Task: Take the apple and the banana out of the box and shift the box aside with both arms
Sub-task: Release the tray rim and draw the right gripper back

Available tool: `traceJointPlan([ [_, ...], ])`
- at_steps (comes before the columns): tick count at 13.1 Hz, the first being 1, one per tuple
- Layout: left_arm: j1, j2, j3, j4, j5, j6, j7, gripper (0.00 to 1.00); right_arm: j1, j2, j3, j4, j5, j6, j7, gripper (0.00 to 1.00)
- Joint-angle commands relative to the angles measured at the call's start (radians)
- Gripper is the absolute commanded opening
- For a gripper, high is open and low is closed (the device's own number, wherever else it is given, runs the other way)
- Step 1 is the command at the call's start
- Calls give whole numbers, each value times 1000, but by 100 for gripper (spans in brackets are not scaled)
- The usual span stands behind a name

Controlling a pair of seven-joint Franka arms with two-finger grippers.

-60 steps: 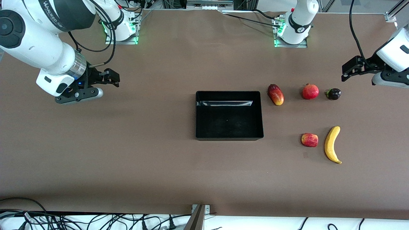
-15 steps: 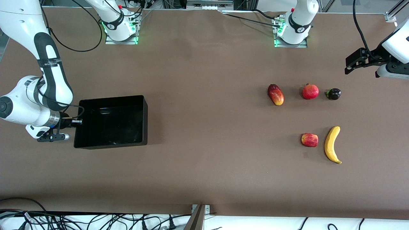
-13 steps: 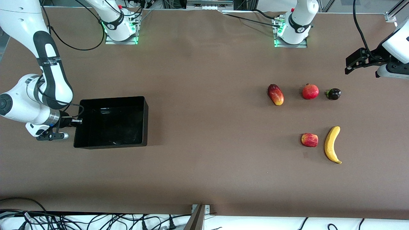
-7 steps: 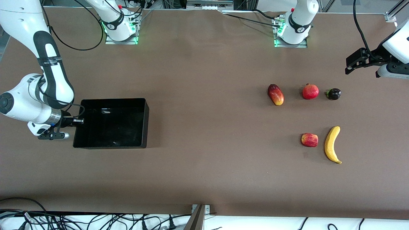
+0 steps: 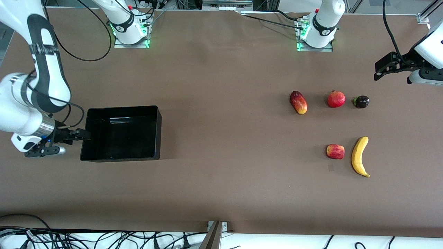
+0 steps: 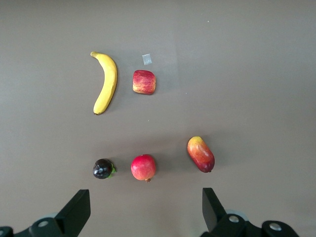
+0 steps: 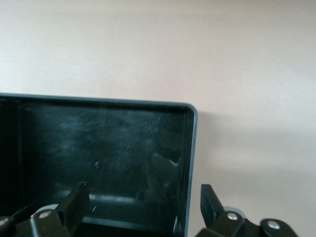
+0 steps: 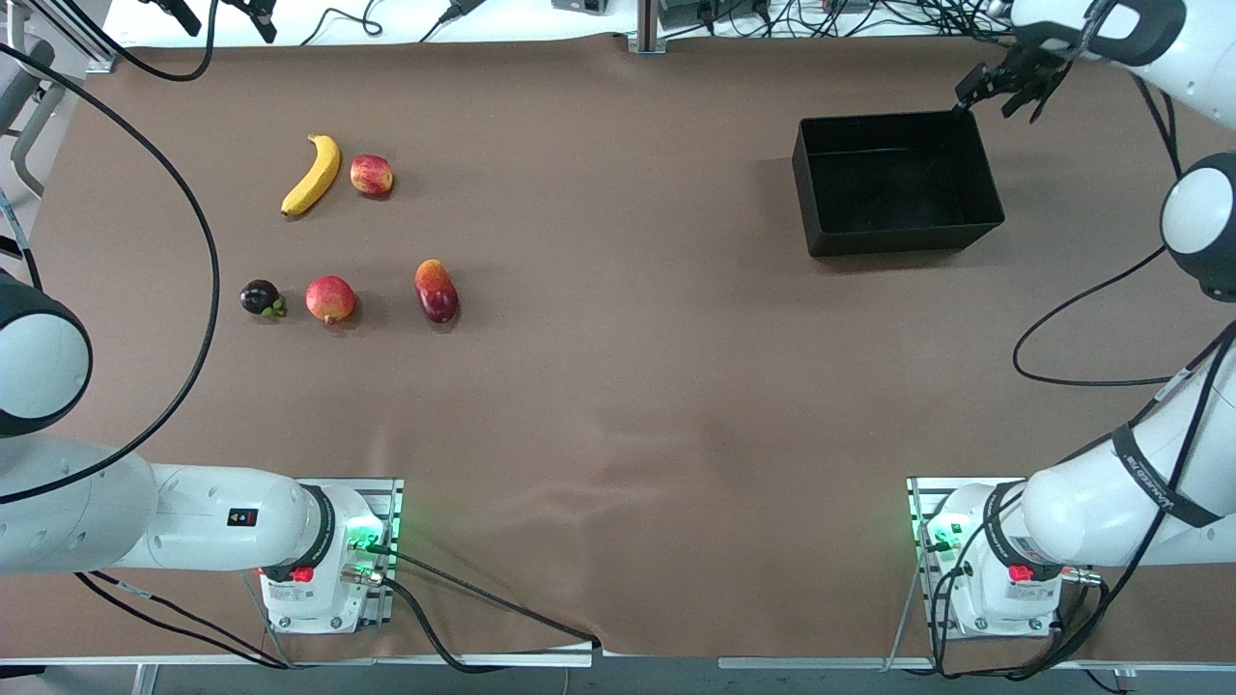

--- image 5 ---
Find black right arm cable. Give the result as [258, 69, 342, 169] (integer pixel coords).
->
[26, 0, 112, 129]

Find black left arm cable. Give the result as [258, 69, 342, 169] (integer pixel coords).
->
[382, 0, 416, 67]

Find aluminium frame profile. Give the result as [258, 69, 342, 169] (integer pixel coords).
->
[416, 0, 443, 25]

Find red apple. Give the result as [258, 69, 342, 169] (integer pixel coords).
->
[326, 144, 345, 160]

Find long arched black cable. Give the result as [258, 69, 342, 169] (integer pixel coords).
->
[0, 213, 52, 231]

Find black rectangular plastic box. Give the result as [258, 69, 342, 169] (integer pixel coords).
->
[80, 105, 162, 162]

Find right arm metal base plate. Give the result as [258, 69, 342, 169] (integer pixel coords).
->
[114, 20, 151, 49]

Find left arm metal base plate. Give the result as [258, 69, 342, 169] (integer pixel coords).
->
[296, 17, 334, 53]

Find grey metal device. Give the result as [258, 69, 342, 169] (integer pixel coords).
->
[202, 0, 254, 11]

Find tangled black cables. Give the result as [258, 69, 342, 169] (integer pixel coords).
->
[0, 227, 208, 249]

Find dark purple mangosteen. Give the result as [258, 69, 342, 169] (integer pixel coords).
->
[352, 95, 370, 109]

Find yellow banana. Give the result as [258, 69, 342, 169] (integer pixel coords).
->
[351, 136, 371, 178]

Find metal bracket at table edge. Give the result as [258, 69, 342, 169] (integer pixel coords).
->
[199, 221, 229, 249]

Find black cable to arm base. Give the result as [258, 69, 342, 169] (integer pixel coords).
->
[242, 10, 306, 31]

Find red yellow mango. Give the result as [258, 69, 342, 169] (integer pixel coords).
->
[290, 91, 308, 115]

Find red pomegranate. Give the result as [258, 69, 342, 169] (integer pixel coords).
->
[327, 90, 346, 108]

